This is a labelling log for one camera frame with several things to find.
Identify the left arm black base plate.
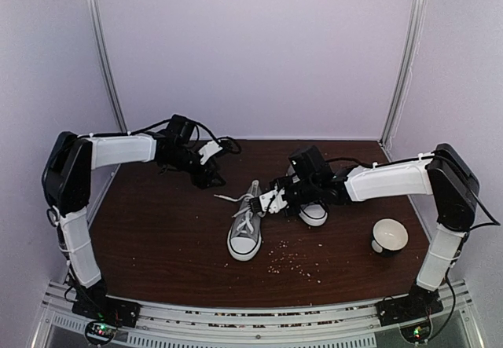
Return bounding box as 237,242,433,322
72,295,141,328

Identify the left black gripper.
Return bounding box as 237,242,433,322
165,146,226,189

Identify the left aluminium frame post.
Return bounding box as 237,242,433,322
86,0,128,133

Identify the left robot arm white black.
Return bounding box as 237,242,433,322
42,115,241,320

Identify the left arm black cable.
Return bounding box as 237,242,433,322
129,118,243,156

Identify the front aluminium rail frame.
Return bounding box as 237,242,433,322
33,279,483,348

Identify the grey sneaker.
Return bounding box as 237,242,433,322
214,179,267,262
286,165,328,227

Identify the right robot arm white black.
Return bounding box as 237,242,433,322
265,144,479,318

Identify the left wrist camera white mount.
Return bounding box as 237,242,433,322
197,141,223,165

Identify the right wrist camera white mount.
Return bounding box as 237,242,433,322
248,189,288,217

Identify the right aluminium frame post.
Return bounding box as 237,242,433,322
380,0,427,151

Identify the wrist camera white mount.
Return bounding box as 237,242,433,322
197,141,223,165
248,189,288,217

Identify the aluminium frame post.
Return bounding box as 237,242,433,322
380,0,427,151
86,0,128,133

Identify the black and white bowl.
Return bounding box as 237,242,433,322
370,218,409,258

